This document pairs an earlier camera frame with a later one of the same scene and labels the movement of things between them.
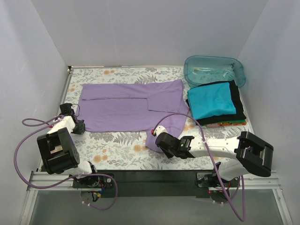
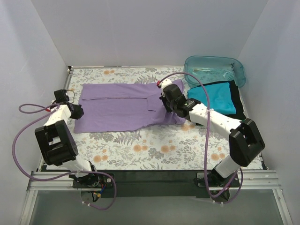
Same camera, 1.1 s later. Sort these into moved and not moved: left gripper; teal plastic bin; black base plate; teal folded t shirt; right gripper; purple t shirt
Moved: right gripper; purple t shirt; left gripper
Not moved: black base plate; teal folded t shirt; teal plastic bin
